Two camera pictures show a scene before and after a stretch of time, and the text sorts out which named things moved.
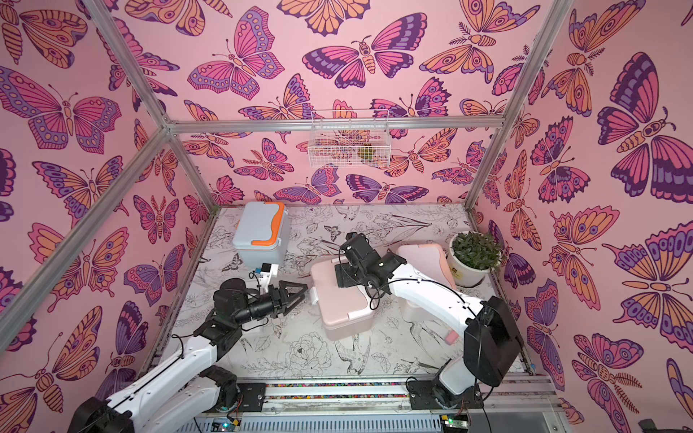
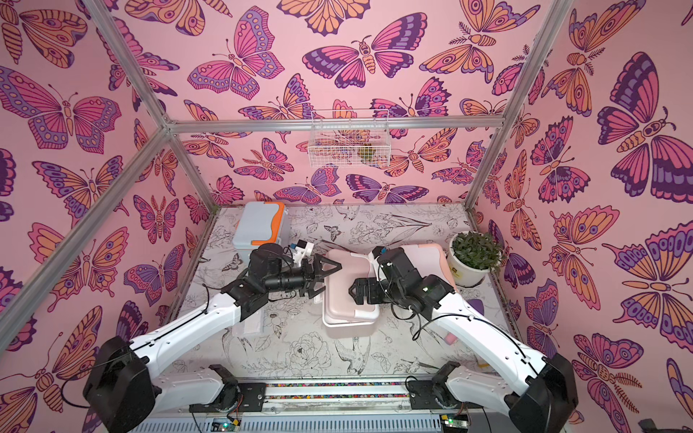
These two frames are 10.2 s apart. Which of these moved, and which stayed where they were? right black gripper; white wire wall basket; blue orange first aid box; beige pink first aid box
Moved: right black gripper
Stayed: white wire wall basket; blue orange first aid box; beige pink first aid box
